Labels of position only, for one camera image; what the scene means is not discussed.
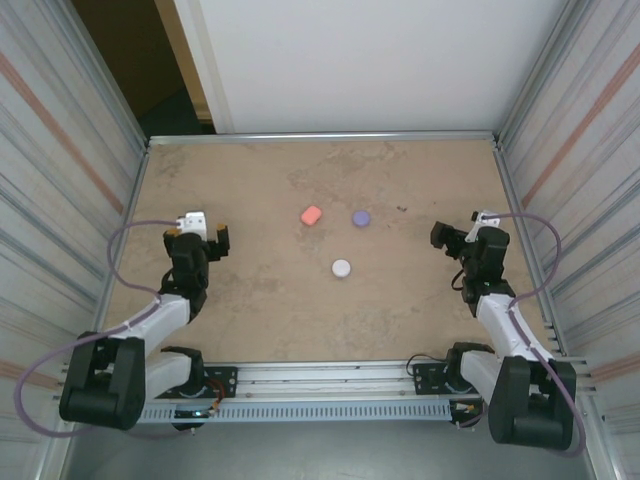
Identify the pink earbud charging case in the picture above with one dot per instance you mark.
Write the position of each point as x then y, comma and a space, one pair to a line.
311, 215

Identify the grey metal shelf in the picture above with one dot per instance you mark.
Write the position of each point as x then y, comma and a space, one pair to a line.
325, 450

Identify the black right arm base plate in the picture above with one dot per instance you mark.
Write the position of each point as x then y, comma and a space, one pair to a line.
425, 377

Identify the white earbud charging case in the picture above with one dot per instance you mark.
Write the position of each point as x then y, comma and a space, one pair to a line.
342, 268

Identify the small black controller board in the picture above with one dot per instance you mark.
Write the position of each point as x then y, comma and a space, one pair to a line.
462, 411
195, 414

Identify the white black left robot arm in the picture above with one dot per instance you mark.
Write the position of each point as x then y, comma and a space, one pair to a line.
170, 320

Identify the purple earbud charging case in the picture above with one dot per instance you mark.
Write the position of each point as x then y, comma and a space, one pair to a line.
361, 218

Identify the aluminium mounting rail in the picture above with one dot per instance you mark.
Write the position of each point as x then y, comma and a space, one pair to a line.
325, 380

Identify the corrugated translucent wall panel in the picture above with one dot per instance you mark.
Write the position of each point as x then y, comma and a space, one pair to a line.
590, 150
50, 175

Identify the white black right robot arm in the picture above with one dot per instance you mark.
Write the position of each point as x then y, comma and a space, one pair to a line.
497, 327

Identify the long aluminium table edge bar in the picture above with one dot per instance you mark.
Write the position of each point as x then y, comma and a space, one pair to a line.
325, 136

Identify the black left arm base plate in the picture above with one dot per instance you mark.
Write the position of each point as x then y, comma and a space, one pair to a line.
225, 380

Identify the white door frame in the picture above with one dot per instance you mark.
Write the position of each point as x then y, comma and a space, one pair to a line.
205, 65

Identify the aluminium table side bar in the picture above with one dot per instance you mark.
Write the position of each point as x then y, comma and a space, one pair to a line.
505, 180
130, 200

